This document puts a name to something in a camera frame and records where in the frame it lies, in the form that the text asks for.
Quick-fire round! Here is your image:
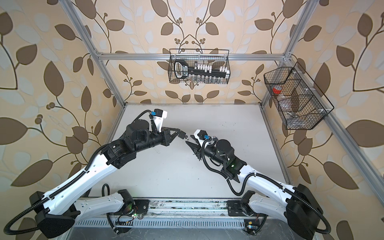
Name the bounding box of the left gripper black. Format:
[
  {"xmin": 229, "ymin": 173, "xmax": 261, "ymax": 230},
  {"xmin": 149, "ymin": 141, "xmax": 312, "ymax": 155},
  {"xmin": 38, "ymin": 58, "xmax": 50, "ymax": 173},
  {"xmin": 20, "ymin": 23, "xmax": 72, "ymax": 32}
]
[{"xmin": 131, "ymin": 125, "xmax": 181, "ymax": 155}]

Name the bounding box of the black padlock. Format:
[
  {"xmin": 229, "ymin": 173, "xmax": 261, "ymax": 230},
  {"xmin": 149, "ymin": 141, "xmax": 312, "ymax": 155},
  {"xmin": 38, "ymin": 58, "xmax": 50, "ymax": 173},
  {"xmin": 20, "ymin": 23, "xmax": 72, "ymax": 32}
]
[{"xmin": 179, "ymin": 131, "xmax": 187, "ymax": 139}]

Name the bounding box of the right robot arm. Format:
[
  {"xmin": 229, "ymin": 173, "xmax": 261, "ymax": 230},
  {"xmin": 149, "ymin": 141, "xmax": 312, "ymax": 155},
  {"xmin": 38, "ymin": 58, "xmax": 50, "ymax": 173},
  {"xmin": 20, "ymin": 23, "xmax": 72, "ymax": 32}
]
[{"xmin": 186, "ymin": 135, "xmax": 332, "ymax": 240}]

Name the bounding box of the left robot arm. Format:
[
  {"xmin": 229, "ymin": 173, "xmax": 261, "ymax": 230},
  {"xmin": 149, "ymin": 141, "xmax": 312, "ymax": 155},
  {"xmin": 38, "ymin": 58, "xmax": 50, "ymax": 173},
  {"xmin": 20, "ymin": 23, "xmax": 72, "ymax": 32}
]
[{"xmin": 4, "ymin": 109, "xmax": 186, "ymax": 239}]

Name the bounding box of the black socket set holder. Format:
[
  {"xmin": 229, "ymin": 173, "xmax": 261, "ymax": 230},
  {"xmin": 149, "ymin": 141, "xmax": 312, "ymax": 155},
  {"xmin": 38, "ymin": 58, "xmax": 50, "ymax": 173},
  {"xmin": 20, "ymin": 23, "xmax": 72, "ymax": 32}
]
[{"xmin": 173, "ymin": 60, "xmax": 231, "ymax": 80}]

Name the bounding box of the red capped item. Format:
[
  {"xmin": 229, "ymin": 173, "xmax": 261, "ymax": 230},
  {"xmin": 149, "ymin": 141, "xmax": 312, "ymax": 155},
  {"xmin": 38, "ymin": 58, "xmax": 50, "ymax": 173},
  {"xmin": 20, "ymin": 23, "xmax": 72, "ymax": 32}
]
[{"xmin": 272, "ymin": 85, "xmax": 283, "ymax": 96}]

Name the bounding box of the clear plastic bag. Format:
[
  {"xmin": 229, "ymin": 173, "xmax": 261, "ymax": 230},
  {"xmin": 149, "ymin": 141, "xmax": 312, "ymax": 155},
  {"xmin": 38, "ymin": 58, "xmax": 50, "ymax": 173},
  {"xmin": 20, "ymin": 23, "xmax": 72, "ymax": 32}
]
[{"xmin": 283, "ymin": 107, "xmax": 318, "ymax": 130}]

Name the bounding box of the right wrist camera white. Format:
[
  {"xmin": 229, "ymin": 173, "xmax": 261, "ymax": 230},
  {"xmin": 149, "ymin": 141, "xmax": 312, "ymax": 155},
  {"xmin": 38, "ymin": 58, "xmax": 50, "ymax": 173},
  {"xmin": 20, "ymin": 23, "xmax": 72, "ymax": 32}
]
[{"xmin": 194, "ymin": 130, "xmax": 212, "ymax": 146}]

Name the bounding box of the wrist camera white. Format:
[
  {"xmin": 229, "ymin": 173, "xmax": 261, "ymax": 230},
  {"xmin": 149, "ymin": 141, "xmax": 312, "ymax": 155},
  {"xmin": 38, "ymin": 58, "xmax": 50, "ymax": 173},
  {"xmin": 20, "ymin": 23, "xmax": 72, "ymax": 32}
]
[
  {"xmin": 150, "ymin": 109, "xmax": 168, "ymax": 133},
  {"xmin": 194, "ymin": 130, "xmax": 212, "ymax": 146}
]

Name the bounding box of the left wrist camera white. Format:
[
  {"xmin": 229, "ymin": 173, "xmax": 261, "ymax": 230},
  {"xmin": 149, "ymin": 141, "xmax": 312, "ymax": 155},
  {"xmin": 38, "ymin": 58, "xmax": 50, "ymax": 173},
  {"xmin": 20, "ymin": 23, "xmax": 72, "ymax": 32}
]
[{"xmin": 150, "ymin": 109, "xmax": 168, "ymax": 133}]

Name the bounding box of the back wire basket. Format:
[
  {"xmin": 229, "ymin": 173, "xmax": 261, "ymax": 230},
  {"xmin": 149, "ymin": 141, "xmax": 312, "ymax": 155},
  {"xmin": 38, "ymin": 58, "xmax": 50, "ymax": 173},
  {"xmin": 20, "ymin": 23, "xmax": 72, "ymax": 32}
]
[{"xmin": 168, "ymin": 48, "xmax": 231, "ymax": 85}]

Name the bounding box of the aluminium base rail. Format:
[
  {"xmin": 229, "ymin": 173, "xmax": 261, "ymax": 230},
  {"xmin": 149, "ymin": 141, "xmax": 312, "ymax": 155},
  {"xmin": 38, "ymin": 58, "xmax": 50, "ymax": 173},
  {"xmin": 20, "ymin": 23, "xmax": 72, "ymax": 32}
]
[{"xmin": 68, "ymin": 197, "xmax": 314, "ymax": 230}]

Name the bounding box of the side wire basket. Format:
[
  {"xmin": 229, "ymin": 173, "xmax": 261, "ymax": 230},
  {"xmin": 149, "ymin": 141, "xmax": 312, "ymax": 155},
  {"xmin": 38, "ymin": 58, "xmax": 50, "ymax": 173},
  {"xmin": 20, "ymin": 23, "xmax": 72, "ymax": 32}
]
[{"xmin": 264, "ymin": 63, "xmax": 334, "ymax": 130}]

